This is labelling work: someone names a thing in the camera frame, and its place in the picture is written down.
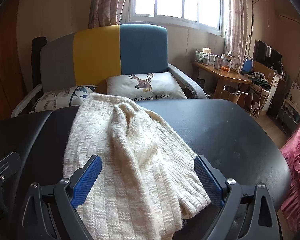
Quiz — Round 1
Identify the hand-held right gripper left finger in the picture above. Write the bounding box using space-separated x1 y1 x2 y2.
16 154 103 240

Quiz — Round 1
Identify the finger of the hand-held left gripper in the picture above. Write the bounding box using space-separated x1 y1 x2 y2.
0 151 22 215

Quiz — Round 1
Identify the patterned curtain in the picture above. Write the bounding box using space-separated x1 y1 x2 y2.
88 0 133 29
224 0 253 63

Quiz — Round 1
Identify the cream knit sweater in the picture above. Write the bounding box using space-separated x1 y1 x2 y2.
62 92 212 240

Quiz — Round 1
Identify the pile of dark clothes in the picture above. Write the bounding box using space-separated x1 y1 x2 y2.
241 71 269 90

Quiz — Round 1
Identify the metal stand pole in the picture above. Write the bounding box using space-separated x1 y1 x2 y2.
246 0 268 57

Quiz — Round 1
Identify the brown paper bag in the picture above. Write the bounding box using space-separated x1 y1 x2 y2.
220 86 248 104

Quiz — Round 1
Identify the blue bag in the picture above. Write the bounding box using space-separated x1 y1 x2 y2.
241 56 254 73

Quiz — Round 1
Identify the white cabinet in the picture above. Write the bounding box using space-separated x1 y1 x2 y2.
266 72 287 117

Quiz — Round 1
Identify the white folding chair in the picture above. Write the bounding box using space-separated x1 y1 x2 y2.
247 80 270 118

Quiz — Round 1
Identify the geometric print pillow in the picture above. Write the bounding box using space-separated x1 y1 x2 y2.
30 85 98 114

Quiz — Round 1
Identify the white low shelf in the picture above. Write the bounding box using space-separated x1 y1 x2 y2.
277 99 300 133

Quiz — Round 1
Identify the wooden desk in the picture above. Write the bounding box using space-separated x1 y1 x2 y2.
191 60 253 105

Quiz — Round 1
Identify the deer print pillow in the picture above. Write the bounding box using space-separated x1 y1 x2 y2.
105 72 188 100

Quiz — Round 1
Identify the grey yellow blue sofa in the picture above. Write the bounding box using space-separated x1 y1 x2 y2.
11 24 205 118

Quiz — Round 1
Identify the pink ruffled bedspread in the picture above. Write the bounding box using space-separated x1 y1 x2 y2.
280 117 300 235

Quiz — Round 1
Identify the black television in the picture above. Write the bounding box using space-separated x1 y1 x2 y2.
254 39 283 68

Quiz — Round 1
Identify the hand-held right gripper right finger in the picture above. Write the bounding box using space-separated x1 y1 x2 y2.
194 154 280 240

